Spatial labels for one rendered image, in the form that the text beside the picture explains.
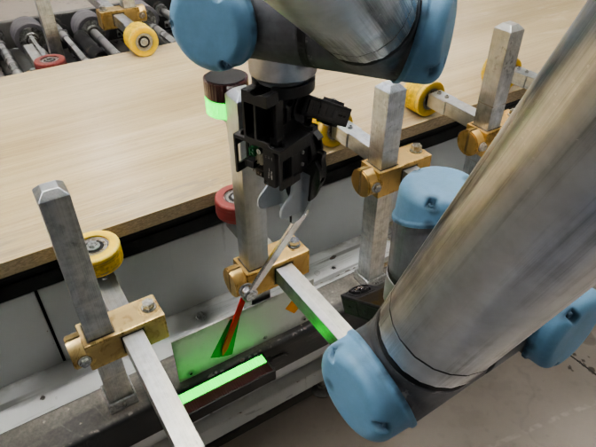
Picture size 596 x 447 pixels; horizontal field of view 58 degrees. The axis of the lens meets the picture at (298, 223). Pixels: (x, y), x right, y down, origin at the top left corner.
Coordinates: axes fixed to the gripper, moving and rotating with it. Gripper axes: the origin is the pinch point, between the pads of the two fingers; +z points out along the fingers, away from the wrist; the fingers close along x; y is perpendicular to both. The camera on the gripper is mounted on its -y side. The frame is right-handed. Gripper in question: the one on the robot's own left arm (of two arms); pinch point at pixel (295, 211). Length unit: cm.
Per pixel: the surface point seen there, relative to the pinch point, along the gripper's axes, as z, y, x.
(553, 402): 101, -78, 39
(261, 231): 6.7, -0.2, -6.6
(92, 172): 10.7, 1.9, -46.4
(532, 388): 101, -79, 33
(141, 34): 4, -42, -84
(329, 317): 14.7, 1.6, 7.4
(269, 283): 17.2, -0.4, -5.7
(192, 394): 30.6, 16.0, -8.5
